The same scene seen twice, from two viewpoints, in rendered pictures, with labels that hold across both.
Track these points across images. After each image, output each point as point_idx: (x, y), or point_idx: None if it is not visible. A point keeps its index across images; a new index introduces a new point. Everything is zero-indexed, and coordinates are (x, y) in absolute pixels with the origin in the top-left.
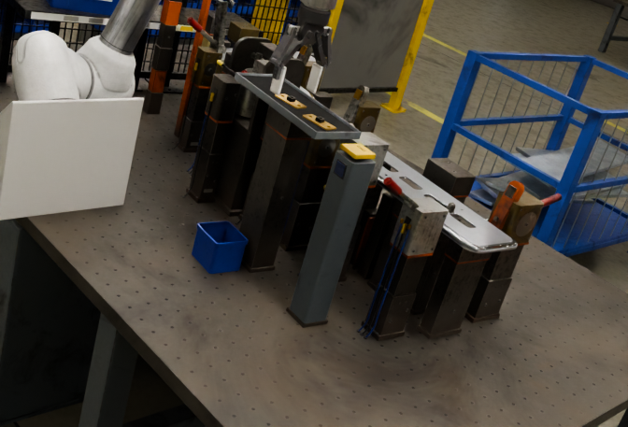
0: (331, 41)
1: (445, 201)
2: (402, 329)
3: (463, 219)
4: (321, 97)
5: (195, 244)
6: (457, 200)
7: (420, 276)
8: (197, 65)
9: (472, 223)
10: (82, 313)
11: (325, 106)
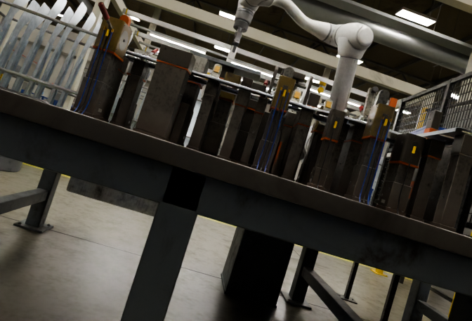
0: (237, 32)
1: (152, 60)
2: (112, 119)
3: (133, 55)
4: (329, 111)
5: None
6: (149, 56)
7: (123, 87)
8: None
9: (126, 53)
10: (241, 230)
11: (329, 118)
